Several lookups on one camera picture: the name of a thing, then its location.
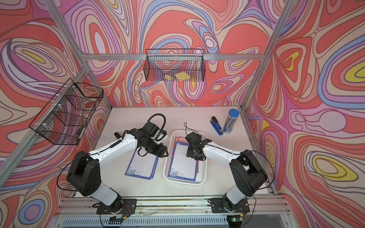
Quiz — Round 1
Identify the blue floral stationery sheet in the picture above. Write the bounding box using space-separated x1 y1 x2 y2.
125 148 160 181

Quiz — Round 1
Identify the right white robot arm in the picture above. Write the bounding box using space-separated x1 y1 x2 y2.
185 132 268 211

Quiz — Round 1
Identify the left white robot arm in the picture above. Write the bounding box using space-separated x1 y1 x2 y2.
67 128 168 213

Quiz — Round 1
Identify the red bordered stationery sheet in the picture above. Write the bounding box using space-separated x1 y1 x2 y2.
175 136 188 143

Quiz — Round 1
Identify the white plastic storage tray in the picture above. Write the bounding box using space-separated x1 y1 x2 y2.
163 130 208 186

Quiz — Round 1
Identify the black white marker pen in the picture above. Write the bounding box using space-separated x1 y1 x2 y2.
114 132 121 139

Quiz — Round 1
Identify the blue stapler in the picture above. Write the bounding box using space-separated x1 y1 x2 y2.
210 116 223 135

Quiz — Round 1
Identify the blue lidded pen tube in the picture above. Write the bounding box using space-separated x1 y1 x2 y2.
223 109 240 134

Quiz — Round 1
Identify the yellow sticky note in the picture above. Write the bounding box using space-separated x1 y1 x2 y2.
175 71 191 81

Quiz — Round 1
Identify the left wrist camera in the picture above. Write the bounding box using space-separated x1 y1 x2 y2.
144 122 167 142

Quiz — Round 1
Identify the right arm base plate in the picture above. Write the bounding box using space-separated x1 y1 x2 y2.
207 197 250 214

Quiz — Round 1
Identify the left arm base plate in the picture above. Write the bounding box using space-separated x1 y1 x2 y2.
97 199 137 215

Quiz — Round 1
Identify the back black wire basket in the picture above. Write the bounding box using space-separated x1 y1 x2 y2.
143 48 206 82

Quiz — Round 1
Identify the black wire basket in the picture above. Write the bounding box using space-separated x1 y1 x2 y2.
29 79 104 145
143 48 206 82

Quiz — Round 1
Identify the left black wire basket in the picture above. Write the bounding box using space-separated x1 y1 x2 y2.
29 79 104 145

